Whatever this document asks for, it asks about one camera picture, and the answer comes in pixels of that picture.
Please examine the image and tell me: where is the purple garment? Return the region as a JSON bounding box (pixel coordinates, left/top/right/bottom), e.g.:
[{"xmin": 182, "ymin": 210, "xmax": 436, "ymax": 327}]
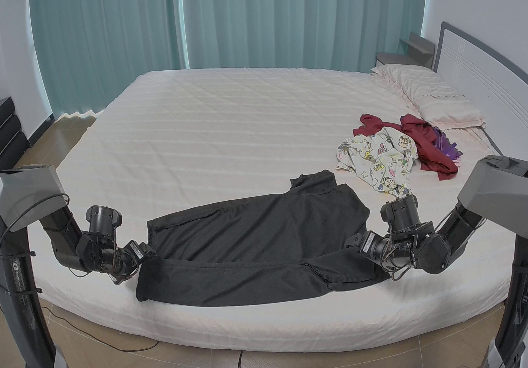
[{"xmin": 431, "ymin": 127, "xmax": 463, "ymax": 165}]

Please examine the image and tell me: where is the blue-green curtain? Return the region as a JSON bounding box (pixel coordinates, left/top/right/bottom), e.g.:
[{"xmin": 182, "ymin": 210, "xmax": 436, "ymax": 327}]
[
  {"xmin": 177, "ymin": 0, "xmax": 427, "ymax": 72},
  {"xmin": 31, "ymin": 0, "xmax": 190, "ymax": 117}
]

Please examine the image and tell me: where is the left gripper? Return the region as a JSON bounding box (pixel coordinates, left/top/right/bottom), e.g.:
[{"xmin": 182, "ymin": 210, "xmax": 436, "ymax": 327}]
[{"xmin": 113, "ymin": 239, "xmax": 158, "ymax": 280}]

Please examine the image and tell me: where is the black chest of drawers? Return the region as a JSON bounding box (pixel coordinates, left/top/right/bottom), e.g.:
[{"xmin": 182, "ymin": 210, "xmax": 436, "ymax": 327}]
[{"xmin": 0, "ymin": 96, "xmax": 29, "ymax": 163}]

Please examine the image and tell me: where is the white printed pyjama garment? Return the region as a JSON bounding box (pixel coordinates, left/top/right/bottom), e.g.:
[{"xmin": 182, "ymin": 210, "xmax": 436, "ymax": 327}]
[{"xmin": 335, "ymin": 126, "xmax": 417, "ymax": 200}]

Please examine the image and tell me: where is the black long-sleeved top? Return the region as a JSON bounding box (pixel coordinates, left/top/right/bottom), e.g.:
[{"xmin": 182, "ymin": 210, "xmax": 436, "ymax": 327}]
[{"xmin": 136, "ymin": 170, "xmax": 390, "ymax": 308}]

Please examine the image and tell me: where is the bed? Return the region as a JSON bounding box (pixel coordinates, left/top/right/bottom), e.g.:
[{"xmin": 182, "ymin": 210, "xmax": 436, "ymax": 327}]
[{"xmin": 25, "ymin": 21, "xmax": 528, "ymax": 352}]

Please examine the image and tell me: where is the grey bedside table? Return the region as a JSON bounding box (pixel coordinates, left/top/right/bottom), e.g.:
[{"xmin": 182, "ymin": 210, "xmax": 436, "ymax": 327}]
[{"xmin": 376, "ymin": 32, "xmax": 436, "ymax": 70}]

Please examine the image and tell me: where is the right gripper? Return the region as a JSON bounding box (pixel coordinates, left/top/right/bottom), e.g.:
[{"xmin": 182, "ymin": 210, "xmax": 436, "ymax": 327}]
[{"xmin": 344, "ymin": 232, "xmax": 397, "ymax": 269}]

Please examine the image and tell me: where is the cream pillow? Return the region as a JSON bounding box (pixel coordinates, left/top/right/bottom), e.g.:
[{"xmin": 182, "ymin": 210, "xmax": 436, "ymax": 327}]
[{"xmin": 370, "ymin": 64, "xmax": 486, "ymax": 131}]

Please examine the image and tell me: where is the black cable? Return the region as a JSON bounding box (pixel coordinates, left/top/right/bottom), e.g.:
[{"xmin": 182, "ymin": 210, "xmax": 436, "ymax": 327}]
[{"xmin": 41, "ymin": 302, "xmax": 161, "ymax": 354}]

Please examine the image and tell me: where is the dark red garment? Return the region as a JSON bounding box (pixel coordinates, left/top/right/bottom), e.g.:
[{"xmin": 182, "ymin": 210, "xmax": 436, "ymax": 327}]
[{"xmin": 353, "ymin": 113, "xmax": 459, "ymax": 181}]

